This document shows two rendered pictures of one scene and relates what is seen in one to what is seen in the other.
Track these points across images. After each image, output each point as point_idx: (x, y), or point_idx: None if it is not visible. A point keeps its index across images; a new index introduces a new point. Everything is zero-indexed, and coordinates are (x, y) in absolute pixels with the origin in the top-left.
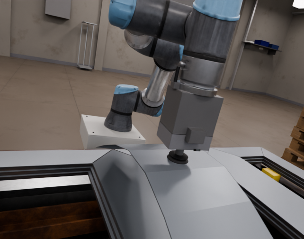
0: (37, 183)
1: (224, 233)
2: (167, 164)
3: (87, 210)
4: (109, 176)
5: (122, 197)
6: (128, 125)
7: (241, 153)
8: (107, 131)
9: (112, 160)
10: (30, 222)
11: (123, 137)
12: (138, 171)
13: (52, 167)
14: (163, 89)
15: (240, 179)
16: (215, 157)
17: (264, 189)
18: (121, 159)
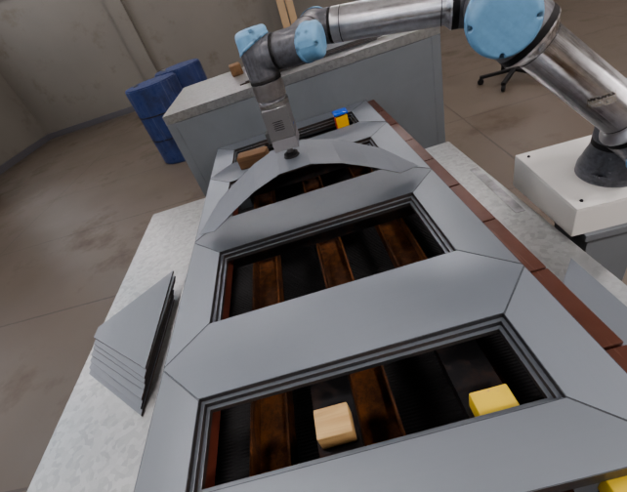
0: None
1: (244, 185)
2: (284, 152)
3: None
4: (371, 177)
5: (342, 187)
6: (605, 174)
7: (534, 326)
8: (559, 165)
9: (401, 173)
10: None
11: (550, 184)
12: (384, 190)
13: None
14: (571, 103)
15: (390, 279)
16: (469, 264)
17: (366, 304)
18: (407, 178)
